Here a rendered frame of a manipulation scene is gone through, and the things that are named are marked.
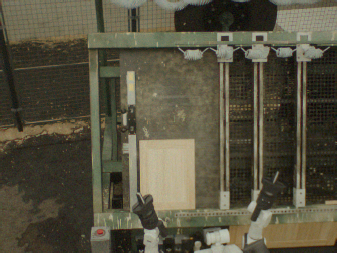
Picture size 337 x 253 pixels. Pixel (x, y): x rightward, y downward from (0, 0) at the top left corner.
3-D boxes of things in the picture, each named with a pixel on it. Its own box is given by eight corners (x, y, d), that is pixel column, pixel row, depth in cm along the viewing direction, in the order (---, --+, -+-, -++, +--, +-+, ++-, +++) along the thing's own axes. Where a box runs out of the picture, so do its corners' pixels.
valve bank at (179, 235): (132, 267, 307) (130, 244, 293) (132, 251, 318) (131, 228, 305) (203, 264, 310) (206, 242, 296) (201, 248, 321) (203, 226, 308)
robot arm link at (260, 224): (273, 211, 236) (269, 225, 245) (259, 201, 241) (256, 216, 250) (266, 218, 233) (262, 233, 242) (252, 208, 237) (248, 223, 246)
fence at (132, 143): (130, 210, 309) (130, 212, 305) (127, 71, 301) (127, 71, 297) (137, 210, 309) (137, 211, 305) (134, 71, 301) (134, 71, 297)
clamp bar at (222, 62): (215, 207, 312) (221, 216, 288) (214, 34, 302) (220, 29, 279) (229, 206, 313) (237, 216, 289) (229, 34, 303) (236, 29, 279)
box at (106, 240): (92, 259, 290) (90, 240, 280) (94, 244, 300) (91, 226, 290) (111, 258, 291) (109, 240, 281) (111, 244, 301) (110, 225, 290)
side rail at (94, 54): (95, 209, 313) (93, 213, 302) (90, 50, 304) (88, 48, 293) (103, 209, 313) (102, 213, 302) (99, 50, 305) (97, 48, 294)
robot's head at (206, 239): (223, 244, 219) (221, 228, 219) (206, 246, 218) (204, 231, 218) (220, 241, 225) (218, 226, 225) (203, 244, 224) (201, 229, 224)
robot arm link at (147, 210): (126, 207, 217) (134, 224, 224) (139, 214, 211) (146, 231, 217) (144, 191, 223) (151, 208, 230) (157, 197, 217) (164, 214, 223)
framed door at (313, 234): (225, 247, 363) (225, 250, 361) (232, 199, 331) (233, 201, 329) (333, 243, 368) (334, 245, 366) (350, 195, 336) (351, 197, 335)
